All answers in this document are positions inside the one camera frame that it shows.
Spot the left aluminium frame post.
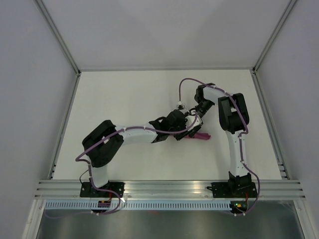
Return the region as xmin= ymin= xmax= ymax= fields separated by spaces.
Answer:
xmin=33 ymin=0 xmax=81 ymax=76

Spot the purple cable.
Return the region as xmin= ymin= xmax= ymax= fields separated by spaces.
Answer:
xmin=178 ymin=78 xmax=261 ymax=217
xmin=44 ymin=117 xmax=200 ymax=220

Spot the aluminium rail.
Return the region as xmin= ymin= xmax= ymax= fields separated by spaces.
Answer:
xmin=250 ymin=68 xmax=291 ymax=180
xmin=46 ymin=71 xmax=82 ymax=180
xmin=33 ymin=180 xmax=306 ymax=200

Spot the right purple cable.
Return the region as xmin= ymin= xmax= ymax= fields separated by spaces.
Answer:
xmin=178 ymin=78 xmax=261 ymax=217

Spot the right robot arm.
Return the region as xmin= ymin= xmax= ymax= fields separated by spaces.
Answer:
xmin=194 ymin=84 xmax=258 ymax=199

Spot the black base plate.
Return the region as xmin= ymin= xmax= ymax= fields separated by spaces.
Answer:
xmin=210 ymin=182 xmax=257 ymax=199
xmin=80 ymin=182 xmax=124 ymax=198

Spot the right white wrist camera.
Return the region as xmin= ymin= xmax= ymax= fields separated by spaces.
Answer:
xmin=176 ymin=101 xmax=187 ymax=111

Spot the purple cloth napkin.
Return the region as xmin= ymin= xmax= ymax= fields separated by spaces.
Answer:
xmin=185 ymin=132 xmax=211 ymax=140

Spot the right side aluminium rail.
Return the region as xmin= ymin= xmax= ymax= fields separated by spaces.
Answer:
xmin=250 ymin=68 xmax=291 ymax=180

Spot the white slotted cable duct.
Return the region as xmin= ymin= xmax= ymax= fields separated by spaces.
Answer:
xmin=45 ymin=200 xmax=231 ymax=211

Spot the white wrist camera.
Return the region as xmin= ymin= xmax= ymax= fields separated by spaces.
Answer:
xmin=176 ymin=101 xmax=187 ymax=111
xmin=185 ymin=114 xmax=202 ymax=131

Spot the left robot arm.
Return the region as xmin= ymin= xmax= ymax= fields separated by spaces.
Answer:
xmin=76 ymin=110 xmax=202 ymax=197

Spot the aluminium frame post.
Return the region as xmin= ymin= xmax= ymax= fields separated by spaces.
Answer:
xmin=250 ymin=0 xmax=299 ymax=74
xmin=33 ymin=0 xmax=81 ymax=76

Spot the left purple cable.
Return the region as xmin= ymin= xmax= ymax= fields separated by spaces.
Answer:
xmin=44 ymin=117 xmax=200 ymax=220

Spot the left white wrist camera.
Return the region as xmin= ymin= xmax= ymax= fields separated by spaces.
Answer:
xmin=185 ymin=114 xmax=202 ymax=131

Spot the aluminium front rail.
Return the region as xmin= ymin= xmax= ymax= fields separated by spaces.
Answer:
xmin=33 ymin=180 xmax=306 ymax=200

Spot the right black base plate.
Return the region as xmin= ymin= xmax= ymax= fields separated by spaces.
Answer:
xmin=210 ymin=182 xmax=257 ymax=199

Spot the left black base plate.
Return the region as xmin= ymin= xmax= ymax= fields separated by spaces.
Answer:
xmin=80 ymin=182 xmax=124 ymax=198

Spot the left side aluminium rail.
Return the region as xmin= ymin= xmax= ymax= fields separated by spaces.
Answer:
xmin=46 ymin=71 xmax=82 ymax=180

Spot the right aluminium frame post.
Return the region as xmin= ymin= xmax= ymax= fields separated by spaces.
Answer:
xmin=250 ymin=0 xmax=299 ymax=74

